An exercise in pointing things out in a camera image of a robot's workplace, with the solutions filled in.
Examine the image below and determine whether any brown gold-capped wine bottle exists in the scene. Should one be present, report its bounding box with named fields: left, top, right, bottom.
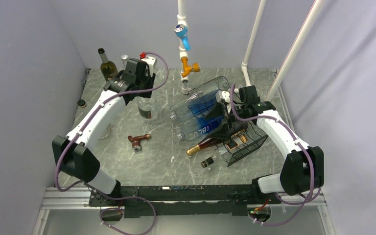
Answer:
left=186, top=133, right=237, bottom=156

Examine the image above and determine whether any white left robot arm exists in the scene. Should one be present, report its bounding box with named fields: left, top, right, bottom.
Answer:
left=52, top=58, right=155, bottom=206

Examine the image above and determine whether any clear blue bottle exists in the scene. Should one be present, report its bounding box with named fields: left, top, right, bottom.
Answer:
left=176, top=116, right=223, bottom=141
left=170, top=76, right=230, bottom=121

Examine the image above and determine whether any clear blue bottle lower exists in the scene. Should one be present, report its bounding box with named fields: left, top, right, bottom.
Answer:
left=176, top=116, right=223, bottom=141

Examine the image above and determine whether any white PVC pipe frame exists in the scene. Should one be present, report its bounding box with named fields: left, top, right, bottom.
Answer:
left=177, top=0, right=266, bottom=94

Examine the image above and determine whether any round clear flask bottle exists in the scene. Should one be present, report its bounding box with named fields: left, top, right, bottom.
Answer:
left=77, top=99, right=112, bottom=140

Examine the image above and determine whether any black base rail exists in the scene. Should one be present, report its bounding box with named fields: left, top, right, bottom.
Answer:
left=89, top=184, right=279, bottom=218

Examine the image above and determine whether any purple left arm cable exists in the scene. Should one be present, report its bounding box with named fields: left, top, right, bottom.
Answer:
left=53, top=51, right=170, bottom=235

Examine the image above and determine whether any clear bottle dark label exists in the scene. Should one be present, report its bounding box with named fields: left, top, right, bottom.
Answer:
left=121, top=54, right=129, bottom=70

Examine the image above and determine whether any white diagonal pole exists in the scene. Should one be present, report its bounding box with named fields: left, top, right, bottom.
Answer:
left=265, top=0, right=327, bottom=101

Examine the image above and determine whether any clear flat black-capped bottle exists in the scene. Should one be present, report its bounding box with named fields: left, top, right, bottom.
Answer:
left=201, top=145, right=235, bottom=169

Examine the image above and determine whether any black wire wine rack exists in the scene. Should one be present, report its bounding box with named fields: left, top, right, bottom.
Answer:
left=202, top=103, right=268, bottom=166

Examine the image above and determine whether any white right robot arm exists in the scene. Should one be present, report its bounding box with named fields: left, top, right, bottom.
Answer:
left=207, top=85, right=324, bottom=203

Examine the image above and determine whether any orange pipe valve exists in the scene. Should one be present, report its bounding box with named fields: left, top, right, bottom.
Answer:
left=181, top=56, right=200, bottom=78

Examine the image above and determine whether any clear blue bottle upper left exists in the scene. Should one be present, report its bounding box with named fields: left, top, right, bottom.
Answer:
left=170, top=76, right=230, bottom=121

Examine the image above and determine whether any dark green wine bottle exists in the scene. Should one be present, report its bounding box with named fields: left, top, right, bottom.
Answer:
left=97, top=48, right=118, bottom=82

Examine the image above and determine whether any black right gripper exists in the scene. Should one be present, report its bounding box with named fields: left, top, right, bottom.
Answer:
left=204, top=99, right=247, bottom=140

